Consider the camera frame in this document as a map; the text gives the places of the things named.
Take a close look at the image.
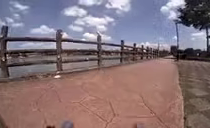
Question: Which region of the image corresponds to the red stamped concrete path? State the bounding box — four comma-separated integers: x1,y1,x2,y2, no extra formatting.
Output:
0,58,185,128

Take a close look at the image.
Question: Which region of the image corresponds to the dark small structure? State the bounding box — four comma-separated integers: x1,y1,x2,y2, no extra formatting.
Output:
170,45,178,58

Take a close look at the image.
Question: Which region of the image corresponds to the robot's own part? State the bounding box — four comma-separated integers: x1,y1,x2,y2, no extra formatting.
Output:
135,123,146,128
60,120,75,128

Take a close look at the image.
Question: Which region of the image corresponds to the lamp pole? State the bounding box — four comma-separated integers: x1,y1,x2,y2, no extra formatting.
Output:
174,19,181,62

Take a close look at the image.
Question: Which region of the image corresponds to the grey water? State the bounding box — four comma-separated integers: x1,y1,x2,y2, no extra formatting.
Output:
0,54,151,79

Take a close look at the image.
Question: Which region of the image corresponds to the concrete kerb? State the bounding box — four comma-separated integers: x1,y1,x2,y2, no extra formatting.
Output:
0,59,154,85

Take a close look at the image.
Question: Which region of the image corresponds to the low dark hedge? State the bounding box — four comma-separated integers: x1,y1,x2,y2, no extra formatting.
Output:
178,47,210,62

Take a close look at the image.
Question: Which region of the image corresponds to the checkered tile paving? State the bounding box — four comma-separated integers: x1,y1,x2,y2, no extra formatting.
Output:
177,59,210,128

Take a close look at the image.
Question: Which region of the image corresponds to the group of trees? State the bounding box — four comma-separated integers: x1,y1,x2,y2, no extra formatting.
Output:
177,0,210,53

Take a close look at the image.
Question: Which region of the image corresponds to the wooden post and rail fence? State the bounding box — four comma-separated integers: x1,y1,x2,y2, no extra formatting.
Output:
0,25,171,79

